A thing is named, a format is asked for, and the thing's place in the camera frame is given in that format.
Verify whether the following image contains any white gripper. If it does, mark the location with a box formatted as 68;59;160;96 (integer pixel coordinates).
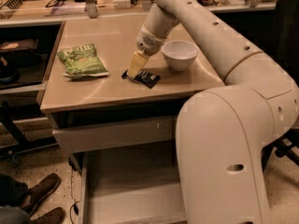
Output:
127;25;167;78

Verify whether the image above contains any dark blue rxbar wrapper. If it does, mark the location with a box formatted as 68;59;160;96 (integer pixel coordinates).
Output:
121;70;160;89

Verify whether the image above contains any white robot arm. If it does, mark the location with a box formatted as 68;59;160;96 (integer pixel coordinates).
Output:
128;0;299;224

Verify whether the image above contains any grey drawer cabinet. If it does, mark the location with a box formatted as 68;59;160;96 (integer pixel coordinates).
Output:
36;12;226;224

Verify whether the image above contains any grey top drawer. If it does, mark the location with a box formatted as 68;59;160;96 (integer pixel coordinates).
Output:
53;116;177;154

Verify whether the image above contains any open grey middle drawer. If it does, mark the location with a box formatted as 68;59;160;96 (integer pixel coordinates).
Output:
78;141;187;224

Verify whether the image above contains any white ceramic bowl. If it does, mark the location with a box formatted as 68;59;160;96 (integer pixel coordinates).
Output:
162;40;198;72

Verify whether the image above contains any green chip bag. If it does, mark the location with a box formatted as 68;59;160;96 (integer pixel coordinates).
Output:
57;44;109;79

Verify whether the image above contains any black office chair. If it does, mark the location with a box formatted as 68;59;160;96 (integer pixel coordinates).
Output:
244;0;298;178

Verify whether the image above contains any brown shoe upper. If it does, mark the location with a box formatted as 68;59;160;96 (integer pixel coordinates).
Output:
21;174;61;216

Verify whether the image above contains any brown shoe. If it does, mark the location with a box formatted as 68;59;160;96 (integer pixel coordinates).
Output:
21;174;61;216
33;207;65;224

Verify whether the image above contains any brown shoe lower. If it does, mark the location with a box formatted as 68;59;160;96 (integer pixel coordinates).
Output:
33;207;65;224

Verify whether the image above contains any black floor cable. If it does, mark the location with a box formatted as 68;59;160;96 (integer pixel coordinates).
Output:
68;171;80;224

